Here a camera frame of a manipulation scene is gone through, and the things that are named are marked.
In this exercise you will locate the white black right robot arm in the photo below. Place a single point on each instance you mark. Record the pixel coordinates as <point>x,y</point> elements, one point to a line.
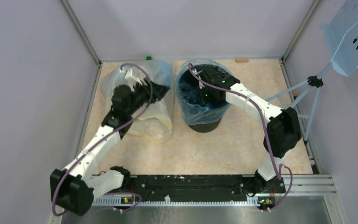
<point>280,125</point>

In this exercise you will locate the small tan wooden block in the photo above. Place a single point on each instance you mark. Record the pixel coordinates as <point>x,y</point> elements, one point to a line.
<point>242,60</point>

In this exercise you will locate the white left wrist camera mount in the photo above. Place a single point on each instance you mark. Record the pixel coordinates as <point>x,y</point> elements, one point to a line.
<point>131,78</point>

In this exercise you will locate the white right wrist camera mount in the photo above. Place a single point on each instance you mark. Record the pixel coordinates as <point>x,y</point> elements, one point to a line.
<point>197,74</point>

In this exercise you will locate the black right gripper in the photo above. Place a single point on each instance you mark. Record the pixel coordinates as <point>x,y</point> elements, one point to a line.
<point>213,102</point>

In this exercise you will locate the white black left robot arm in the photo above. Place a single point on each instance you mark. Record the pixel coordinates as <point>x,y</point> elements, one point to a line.
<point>73,188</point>

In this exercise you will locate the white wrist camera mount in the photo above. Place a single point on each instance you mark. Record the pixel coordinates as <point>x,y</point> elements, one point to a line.
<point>197,74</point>
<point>131,78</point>

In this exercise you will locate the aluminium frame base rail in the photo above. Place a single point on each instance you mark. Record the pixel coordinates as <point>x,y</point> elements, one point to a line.
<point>308,199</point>

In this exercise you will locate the black ribbed trash bin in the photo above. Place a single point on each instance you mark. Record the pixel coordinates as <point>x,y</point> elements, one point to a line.
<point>204,126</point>

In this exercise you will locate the blue plastic trash bag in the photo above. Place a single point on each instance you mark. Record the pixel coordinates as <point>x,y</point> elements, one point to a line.
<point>194,110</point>

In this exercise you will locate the white toothed cable rail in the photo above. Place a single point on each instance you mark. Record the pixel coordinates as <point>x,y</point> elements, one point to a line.
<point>121,201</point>

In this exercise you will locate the large translucent yellowish trash bag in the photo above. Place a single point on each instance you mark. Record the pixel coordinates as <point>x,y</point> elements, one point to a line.
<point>155,120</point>

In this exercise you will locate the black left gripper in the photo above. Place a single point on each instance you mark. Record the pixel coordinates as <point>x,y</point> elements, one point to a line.
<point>158,91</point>

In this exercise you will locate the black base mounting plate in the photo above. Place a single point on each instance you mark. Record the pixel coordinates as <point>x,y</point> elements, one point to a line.
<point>200,188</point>

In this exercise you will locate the perforated light blue metal panel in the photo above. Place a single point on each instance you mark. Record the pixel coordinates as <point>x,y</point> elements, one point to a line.
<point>340,30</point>

